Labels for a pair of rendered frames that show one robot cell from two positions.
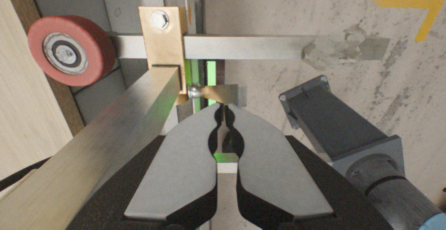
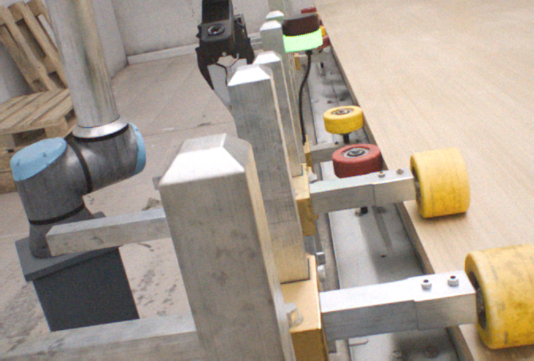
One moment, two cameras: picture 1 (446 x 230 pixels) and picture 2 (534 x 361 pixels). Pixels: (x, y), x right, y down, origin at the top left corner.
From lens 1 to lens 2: 91 cm
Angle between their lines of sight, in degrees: 43
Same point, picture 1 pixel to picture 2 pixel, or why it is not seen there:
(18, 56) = (392, 148)
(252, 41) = not seen: hidden behind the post
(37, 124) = (395, 129)
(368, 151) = (68, 257)
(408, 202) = (50, 188)
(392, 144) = (35, 267)
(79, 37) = (342, 157)
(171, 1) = (328, 285)
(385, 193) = (67, 199)
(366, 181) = (81, 217)
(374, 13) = not seen: outside the picture
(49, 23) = (360, 157)
